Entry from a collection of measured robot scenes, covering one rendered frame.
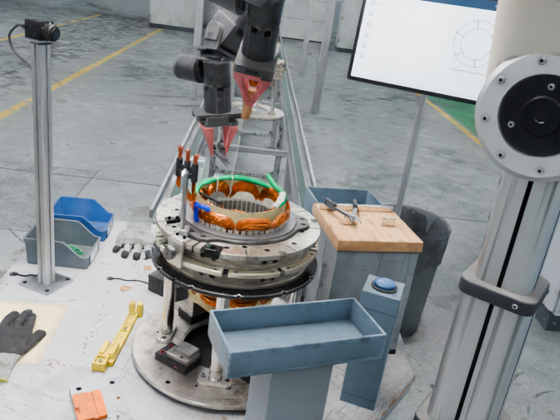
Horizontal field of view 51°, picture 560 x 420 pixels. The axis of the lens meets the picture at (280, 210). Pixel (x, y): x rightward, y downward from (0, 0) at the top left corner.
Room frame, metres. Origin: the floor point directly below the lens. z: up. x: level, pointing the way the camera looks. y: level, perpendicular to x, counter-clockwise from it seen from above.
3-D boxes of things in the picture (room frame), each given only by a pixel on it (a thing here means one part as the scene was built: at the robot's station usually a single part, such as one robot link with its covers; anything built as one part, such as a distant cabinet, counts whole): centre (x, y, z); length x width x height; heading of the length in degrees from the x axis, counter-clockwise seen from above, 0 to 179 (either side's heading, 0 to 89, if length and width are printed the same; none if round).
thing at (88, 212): (1.53, 0.57, 0.82); 0.16 x 0.14 x 0.07; 96
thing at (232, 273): (0.91, 0.03, 1.06); 0.09 x 0.04 x 0.01; 96
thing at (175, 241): (0.92, 0.17, 1.07); 0.04 x 0.02 x 0.05; 54
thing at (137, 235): (1.51, 0.40, 0.79); 0.24 x 0.12 x 0.02; 4
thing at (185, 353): (0.96, 0.15, 0.83); 0.05 x 0.04 x 0.02; 60
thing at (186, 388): (1.05, 0.08, 0.80); 0.39 x 0.39 x 0.01
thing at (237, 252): (1.05, 0.08, 1.09); 0.32 x 0.32 x 0.01
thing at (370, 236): (1.20, -0.19, 1.05); 0.20 x 0.19 x 0.02; 15
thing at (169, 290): (1.05, 0.20, 0.91); 0.02 x 0.02 x 0.21
